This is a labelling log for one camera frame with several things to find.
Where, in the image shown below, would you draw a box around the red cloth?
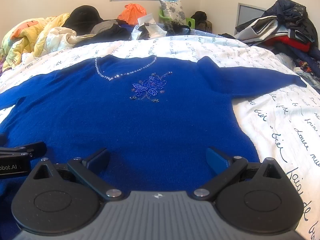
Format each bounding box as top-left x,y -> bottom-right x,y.
269,35 -> 312,53

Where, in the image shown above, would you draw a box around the orange plastic bag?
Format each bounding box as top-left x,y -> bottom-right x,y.
117,3 -> 147,25

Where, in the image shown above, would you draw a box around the black furry cloth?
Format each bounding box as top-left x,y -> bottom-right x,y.
164,21 -> 191,35

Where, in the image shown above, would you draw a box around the white and grey cloth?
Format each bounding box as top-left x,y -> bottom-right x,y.
235,15 -> 295,47

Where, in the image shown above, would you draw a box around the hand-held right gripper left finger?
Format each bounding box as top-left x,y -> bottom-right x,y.
32,147 -> 122,202

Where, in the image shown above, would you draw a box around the yellow floral quilt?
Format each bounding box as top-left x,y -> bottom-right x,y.
0,12 -> 77,72

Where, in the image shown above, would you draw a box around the white plastic bags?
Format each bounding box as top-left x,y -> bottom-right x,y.
131,14 -> 167,40

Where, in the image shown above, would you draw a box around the white script-printed bed quilt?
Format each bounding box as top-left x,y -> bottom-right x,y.
0,31 -> 320,240

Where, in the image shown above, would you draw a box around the dark navy jacket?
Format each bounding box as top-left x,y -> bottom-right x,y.
265,0 -> 318,48

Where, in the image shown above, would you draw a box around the dark navy clothes pile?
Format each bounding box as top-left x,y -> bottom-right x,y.
74,24 -> 133,48

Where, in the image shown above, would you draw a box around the dark brown bag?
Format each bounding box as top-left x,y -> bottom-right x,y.
191,11 -> 213,33

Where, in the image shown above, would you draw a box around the grey floral pillow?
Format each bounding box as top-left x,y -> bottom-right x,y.
159,0 -> 187,26

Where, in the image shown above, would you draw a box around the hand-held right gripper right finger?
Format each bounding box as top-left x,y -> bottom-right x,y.
194,147 -> 287,201

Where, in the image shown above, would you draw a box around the blue knit sweater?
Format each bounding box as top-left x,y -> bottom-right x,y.
0,54 -> 308,232

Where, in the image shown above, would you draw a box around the black hat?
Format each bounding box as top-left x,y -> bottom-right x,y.
62,6 -> 104,36

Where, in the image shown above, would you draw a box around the green plastic chair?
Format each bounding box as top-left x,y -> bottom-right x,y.
159,9 -> 196,28

